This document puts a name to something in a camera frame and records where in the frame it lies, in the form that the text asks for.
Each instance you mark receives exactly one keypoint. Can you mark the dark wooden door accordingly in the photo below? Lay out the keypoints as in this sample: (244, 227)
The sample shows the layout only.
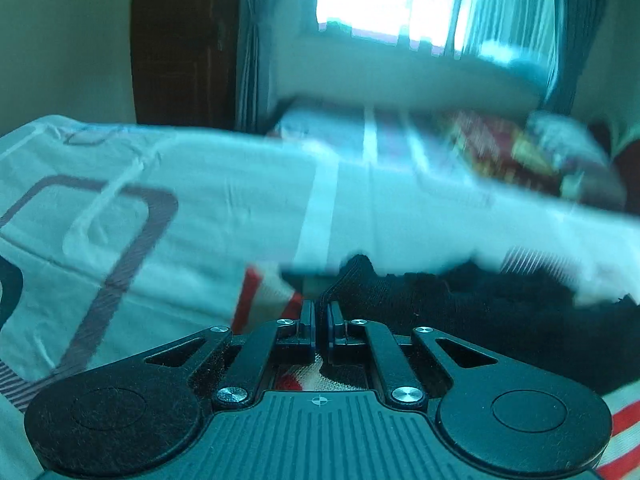
(185, 40)

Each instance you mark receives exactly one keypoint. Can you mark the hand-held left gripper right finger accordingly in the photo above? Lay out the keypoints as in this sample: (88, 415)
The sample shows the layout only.
(332, 322)

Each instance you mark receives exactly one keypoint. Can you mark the bed with striped sheet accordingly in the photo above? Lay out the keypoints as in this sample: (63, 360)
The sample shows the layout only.
(380, 135)

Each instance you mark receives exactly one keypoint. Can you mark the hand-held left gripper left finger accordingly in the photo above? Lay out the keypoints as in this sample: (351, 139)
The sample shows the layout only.
(308, 322)

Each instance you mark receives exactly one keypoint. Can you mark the folded quilt on sill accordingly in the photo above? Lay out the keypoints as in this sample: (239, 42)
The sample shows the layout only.
(515, 57)

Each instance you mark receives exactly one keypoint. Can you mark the patterned bed sheet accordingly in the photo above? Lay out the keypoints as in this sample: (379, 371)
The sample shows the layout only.
(200, 185)

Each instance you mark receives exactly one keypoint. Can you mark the striped knit sweater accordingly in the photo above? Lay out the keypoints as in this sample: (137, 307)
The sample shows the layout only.
(475, 320)

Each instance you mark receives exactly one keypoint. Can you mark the striped pillow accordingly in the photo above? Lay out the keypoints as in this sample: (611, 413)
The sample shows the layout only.
(565, 137)

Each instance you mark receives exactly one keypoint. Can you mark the blue curtain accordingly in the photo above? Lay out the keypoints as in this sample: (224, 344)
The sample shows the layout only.
(255, 45)
(550, 20)

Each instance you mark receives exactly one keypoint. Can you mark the red scalloped headboard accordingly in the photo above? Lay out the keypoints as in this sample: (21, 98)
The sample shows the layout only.
(625, 180)

